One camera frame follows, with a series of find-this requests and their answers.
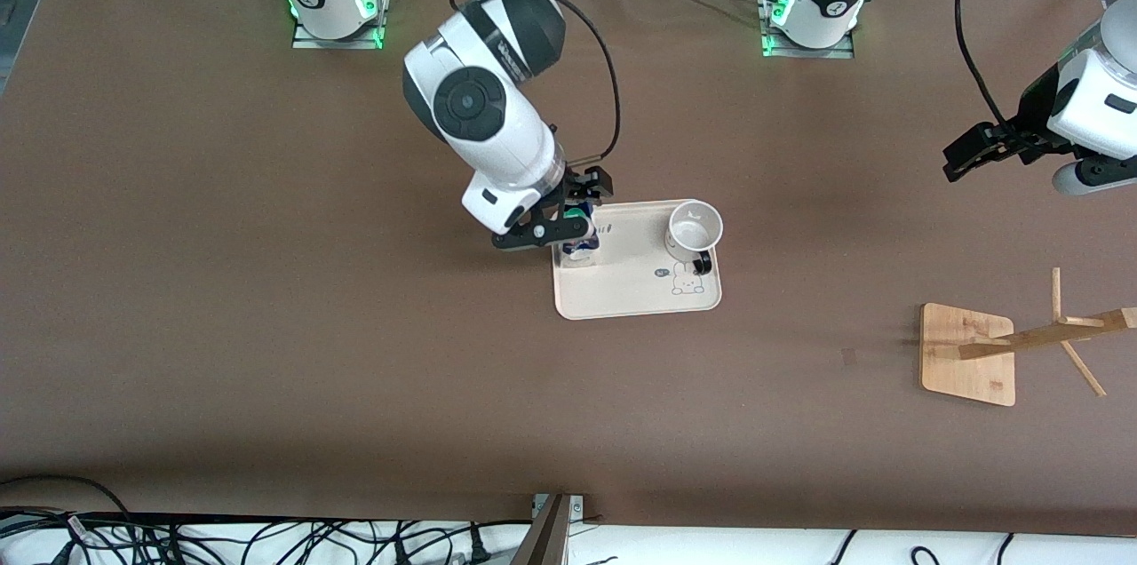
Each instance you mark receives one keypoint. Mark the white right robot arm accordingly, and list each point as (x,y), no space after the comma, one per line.
(497,130)

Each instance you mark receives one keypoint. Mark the aluminium table edge bracket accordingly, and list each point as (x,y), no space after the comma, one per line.
(551,538)

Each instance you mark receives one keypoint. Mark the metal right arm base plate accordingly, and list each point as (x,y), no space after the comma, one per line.
(337,43)

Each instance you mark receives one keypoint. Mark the blue white milk carton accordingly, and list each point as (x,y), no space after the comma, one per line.
(579,256)

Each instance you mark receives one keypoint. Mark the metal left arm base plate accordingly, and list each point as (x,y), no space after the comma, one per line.
(808,53)

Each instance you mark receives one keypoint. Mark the cream tray with rabbit print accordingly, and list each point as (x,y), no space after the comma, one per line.
(622,290)

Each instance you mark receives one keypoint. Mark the wooden mug stand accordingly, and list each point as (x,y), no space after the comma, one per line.
(955,370)

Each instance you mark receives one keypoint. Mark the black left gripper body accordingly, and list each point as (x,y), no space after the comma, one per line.
(1033,111)

